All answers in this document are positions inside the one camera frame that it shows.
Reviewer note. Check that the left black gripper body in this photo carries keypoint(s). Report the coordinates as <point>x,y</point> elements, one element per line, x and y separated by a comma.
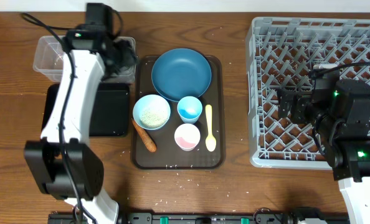
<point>124,56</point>

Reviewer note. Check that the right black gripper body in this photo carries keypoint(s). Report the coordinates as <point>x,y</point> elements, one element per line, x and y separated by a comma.
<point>304,112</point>

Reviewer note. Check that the light blue cup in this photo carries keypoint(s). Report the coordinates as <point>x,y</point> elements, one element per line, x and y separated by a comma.
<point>189,109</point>

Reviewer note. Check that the white pink cup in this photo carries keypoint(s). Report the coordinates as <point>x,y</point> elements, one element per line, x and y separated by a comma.
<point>187,136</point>

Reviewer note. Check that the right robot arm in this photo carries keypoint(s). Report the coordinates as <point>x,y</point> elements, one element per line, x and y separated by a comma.
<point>339,112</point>

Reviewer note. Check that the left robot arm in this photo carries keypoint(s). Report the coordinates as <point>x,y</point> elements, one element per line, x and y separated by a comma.
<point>61,161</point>

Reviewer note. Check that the grey dishwasher rack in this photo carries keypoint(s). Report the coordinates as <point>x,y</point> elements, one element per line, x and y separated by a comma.
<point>280,51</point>

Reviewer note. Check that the clear plastic waste bin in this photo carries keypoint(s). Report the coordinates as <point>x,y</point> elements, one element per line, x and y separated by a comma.
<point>48,60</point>

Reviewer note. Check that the black rectangular tray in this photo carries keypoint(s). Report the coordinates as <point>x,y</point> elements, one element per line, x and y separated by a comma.
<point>98,111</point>

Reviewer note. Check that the dark blue plate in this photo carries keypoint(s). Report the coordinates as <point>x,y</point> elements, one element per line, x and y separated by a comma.
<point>181,72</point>

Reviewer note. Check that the light blue bowl with rice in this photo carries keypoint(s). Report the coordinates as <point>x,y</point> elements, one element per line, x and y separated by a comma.
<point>151,112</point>

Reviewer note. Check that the yellow plastic spoon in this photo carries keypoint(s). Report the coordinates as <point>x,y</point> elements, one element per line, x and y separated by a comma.
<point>210,139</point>

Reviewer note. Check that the orange carrot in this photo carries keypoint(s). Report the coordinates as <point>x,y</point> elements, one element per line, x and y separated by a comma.
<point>148,142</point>

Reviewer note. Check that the brown serving tray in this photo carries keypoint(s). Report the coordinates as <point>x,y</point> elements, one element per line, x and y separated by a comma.
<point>169,155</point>

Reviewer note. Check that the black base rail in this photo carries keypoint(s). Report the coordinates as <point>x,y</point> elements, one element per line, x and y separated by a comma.
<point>261,216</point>

